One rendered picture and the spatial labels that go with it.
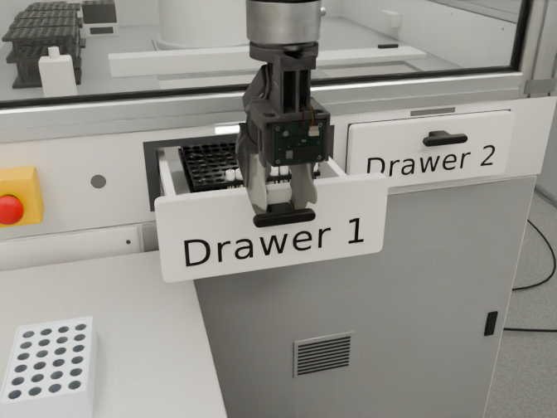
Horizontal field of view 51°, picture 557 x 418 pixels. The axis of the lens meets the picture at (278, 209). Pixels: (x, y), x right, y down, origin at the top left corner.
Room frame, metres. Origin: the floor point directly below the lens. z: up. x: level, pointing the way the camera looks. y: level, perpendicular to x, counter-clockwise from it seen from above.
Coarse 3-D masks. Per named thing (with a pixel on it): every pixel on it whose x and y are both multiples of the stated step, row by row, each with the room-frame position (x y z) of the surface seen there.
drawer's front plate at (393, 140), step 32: (352, 128) 0.86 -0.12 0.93; (384, 128) 0.87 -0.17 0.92; (416, 128) 0.88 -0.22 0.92; (448, 128) 0.90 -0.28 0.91; (480, 128) 0.91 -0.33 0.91; (512, 128) 0.93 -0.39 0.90; (352, 160) 0.85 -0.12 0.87; (384, 160) 0.87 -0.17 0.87; (416, 160) 0.88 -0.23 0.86; (448, 160) 0.90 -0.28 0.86; (480, 160) 0.91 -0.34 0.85
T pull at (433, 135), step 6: (432, 132) 0.88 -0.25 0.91; (438, 132) 0.88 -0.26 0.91; (444, 132) 0.88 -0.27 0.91; (426, 138) 0.85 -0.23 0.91; (432, 138) 0.85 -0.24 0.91; (438, 138) 0.85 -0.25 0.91; (444, 138) 0.85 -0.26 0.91; (450, 138) 0.86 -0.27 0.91; (456, 138) 0.86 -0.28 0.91; (462, 138) 0.86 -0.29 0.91; (426, 144) 0.85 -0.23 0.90; (432, 144) 0.85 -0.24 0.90; (438, 144) 0.85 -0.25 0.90; (444, 144) 0.85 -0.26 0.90
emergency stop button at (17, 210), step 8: (0, 200) 0.67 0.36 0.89; (8, 200) 0.67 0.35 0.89; (16, 200) 0.68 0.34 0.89; (0, 208) 0.67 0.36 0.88; (8, 208) 0.67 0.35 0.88; (16, 208) 0.67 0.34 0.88; (0, 216) 0.67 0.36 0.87; (8, 216) 0.67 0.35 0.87; (16, 216) 0.67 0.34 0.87; (8, 224) 0.67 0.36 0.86
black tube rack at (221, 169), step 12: (204, 144) 0.85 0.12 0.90; (216, 144) 0.85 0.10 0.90; (228, 144) 0.85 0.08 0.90; (180, 156) 0.88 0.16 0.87; (192, 156) 0.80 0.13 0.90; (204, 156) 0.80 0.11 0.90; (216, 156) 0.81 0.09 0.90; (228, 156) 0.80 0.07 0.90; (192, 168) 0.77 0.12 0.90; (204, 168) 0.76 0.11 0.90; (216, 168) 0.76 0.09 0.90; (228, 168) 0.76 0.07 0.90; (288, 168) 0.77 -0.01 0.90; (192, 180) 0.72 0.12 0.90; (288, 180) 0.78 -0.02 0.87; (192, 192) 0.74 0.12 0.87
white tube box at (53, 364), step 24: (24, 336) 0.53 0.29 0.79; (48, 336) 0.52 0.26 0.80; (72, 336) 0.52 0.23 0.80; (96, 336) 0.55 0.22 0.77; (24, 360) 0.48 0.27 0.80; (48, 360) 0.48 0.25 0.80; (72, 360) 0.48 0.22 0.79; (24, 384) 0.44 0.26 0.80; (48, 384) 0.44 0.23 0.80; (72, 384) 0.45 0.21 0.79; (0, 408) 0.41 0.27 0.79; (24, 408) 0.42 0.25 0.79; (48, 408) 0.42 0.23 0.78; (72, 408) 0.43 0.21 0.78
